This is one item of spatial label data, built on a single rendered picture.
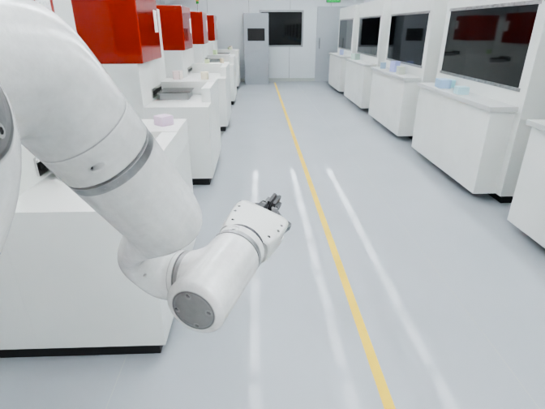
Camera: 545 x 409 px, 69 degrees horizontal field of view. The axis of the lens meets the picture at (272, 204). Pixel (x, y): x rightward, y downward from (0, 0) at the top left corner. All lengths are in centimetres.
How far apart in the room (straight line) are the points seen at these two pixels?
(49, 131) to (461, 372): 214
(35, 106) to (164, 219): 16
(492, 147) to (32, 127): 400
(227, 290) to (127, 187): 22
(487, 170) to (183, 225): 390
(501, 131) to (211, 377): 322
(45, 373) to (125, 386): 42
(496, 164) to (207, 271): 385
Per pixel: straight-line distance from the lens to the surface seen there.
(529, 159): 358
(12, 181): 19
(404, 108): 609
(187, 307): 54
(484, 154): 414
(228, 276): 54
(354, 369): 214
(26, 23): 32
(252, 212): 69
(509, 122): 416
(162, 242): 44
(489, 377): 231
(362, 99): 819
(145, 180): 38
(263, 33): 1209
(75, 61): 33
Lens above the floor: 153
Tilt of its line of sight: 24 degrees down
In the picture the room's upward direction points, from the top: straight up
